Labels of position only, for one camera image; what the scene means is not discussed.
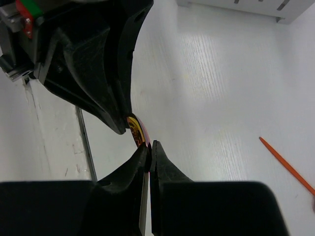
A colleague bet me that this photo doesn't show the metal rail front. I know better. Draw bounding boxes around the metal rail front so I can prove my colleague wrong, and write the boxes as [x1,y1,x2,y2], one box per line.
[75,106,97,181]

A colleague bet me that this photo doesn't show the orange plastic spoon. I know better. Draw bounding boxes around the orange plastic spoon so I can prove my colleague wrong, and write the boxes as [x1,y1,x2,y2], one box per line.
[259,137,315,196]

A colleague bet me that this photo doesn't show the iridescent metal spoon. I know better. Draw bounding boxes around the iridescent metal spoon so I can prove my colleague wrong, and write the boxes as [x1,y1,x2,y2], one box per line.
[126,114,151,147]

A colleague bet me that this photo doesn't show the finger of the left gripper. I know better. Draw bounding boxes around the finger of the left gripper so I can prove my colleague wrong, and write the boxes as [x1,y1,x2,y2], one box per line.
[34,0,153,135]

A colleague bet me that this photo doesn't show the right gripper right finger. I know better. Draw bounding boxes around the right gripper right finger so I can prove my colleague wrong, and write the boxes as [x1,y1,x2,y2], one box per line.
[150,141,289,236]

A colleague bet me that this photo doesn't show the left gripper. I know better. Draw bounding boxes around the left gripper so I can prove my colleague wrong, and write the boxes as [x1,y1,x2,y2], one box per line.
[0,0,44,81]

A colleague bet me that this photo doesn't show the white utensil container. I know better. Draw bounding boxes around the white utensil container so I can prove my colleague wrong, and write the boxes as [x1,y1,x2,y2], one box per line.
[177,0,315,25]

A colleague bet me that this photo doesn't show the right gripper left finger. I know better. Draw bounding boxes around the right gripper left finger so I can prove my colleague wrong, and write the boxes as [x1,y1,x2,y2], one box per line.
[0,145,149,236]

